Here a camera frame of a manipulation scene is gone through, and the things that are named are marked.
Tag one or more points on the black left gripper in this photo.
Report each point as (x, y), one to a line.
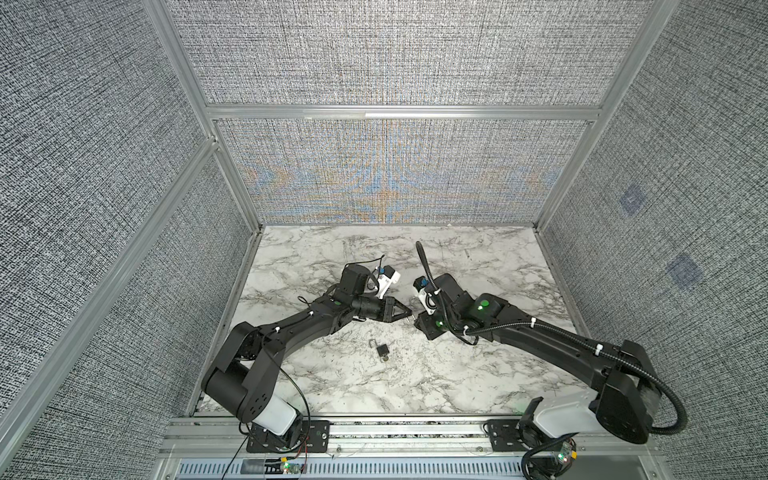
(387, 310)

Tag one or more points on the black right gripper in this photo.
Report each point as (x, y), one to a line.
(423, 320)

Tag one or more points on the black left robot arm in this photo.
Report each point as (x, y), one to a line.
(243, 374)

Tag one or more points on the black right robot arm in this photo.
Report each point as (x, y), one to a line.
(621, 400)

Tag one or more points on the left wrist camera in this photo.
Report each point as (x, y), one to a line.
(386, 277)

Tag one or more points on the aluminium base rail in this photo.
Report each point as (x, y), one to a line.
(348, 435)

